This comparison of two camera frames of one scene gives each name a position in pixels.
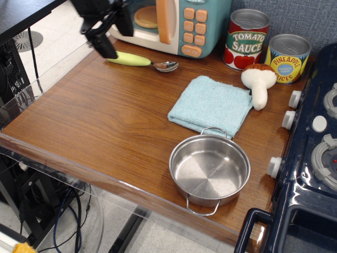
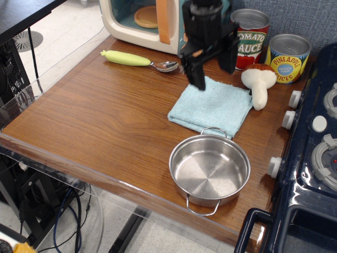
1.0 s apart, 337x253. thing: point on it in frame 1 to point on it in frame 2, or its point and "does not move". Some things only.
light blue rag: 203,103 does not move
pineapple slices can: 287,55 does not move
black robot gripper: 91,10 to 204,33
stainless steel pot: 208,167 does not move
